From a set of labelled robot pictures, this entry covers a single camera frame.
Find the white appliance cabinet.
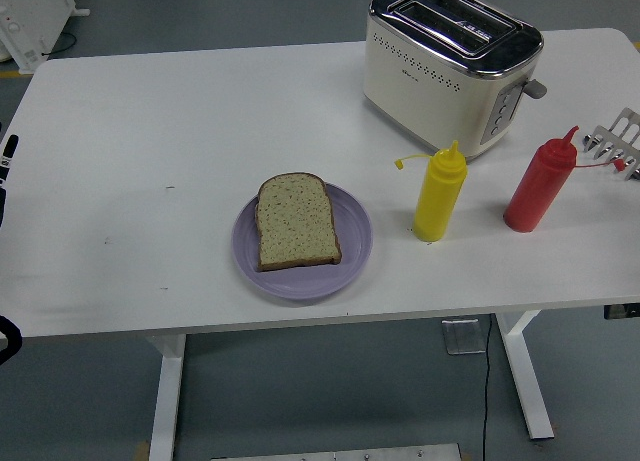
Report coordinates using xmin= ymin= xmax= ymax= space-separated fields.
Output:
xmin=0 ymin=0 xmax=91 ymax=75

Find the white table leg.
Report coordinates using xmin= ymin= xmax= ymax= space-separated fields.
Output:
xmin=144 ymin=333 xmax=187 ymax=461
xmin=495 ymin=310 xmax=555 ymax=440

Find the thin black floor cable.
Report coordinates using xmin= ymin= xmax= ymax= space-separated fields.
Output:
xmin=480 ymin=315 xmax=494 ymax=461

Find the yellow squeeze bottle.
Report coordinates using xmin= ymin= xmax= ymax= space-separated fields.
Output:
xmin=393 ymin=139 xmax=468 ymax=243

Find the metal toast rack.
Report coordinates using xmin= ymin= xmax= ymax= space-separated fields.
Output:
xmin=582 ymin=107 xmax=640 ymax=181

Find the black table control box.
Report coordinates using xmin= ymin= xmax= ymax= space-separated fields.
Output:
xmin=603 ymin=304 xmax=640 ymax=321

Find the red squeeze bottle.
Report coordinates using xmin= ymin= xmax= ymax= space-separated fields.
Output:
xmin=502 ymin=125 xmax=629 ymax=233

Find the cream and chrome toaster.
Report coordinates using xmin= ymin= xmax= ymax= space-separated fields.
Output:
xmin=362 ymin=0 xmax=548 ymax=161

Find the brown-crusted bread slice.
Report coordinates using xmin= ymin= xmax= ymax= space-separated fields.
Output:
xmin=254 ymin=172 xmax=344 ymax=273

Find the grey metal base plate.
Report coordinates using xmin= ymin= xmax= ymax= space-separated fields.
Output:
xmin=209 ymin=443 xmax=462 ymax=461

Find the purple round plate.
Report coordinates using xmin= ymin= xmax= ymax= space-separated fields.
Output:
xmin=230 ymin=182 xmax=374 ymax=302

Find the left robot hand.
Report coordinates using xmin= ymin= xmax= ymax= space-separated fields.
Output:
xmin=0 ymin=133 xmax=20 ymax=230

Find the metal floor plate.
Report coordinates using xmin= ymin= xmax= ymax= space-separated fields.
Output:
xmin=440 ymin=318 xmax=487 ymax=355

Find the black appliance power cable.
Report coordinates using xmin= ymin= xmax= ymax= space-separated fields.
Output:
xmin=42 ymin=30 xmax=77 ymax=57

